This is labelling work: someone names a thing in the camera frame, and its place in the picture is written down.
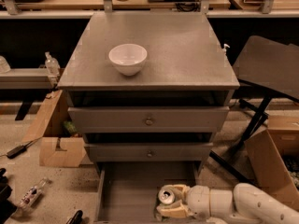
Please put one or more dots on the clear bottle on bench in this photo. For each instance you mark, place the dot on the clear bottle on bench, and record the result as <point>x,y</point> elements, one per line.
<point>52,65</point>

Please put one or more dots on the grey top drawer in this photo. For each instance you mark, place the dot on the grey top drawer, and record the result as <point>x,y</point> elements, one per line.
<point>148,119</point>

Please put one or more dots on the black power adapter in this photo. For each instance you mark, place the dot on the black power adapter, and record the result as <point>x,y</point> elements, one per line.
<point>16,151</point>

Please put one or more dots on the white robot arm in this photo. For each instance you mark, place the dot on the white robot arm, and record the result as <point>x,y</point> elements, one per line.
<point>245,204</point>

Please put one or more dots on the clear bottle on floor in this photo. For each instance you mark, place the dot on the clear bottle on floor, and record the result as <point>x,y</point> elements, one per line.
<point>32,194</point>

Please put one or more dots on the black object bottom left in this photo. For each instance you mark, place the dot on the black object bottom left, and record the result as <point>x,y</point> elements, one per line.
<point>7,208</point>

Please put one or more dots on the grey middle drawer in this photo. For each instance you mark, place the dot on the grey middle drawer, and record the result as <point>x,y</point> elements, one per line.
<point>148,151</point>

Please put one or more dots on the open cardboard box right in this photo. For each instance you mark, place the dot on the open cardboard box right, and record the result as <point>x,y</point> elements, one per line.
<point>266,151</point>

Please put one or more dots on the cardboard box left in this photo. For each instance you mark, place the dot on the cardboard box left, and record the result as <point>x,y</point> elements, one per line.
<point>57,149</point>

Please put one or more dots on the white ceramic bowl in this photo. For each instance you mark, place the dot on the white ceramic bowl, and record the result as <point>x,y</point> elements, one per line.
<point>128,59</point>

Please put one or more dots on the grey drawer cabinet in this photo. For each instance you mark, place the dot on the grey drawer cabinet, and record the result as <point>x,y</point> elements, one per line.
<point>185,67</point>

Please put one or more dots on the small white pump bottle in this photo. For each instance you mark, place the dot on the small white pump bottle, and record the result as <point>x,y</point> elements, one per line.
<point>225,48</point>

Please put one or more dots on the grey open bottom drawer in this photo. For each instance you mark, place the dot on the grey open bottom drawer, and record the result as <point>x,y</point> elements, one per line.
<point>128,190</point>

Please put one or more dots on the black handle on floor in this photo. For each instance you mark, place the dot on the black handle on floor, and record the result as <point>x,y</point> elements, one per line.
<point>76,218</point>

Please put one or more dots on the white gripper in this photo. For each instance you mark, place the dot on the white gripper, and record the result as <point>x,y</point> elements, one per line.
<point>198,200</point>

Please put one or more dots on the green soda can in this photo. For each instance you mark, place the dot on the green soda can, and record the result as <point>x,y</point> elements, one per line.
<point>161,199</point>

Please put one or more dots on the grey low bench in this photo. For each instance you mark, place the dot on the grey low bench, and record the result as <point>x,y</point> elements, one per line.
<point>26,86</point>

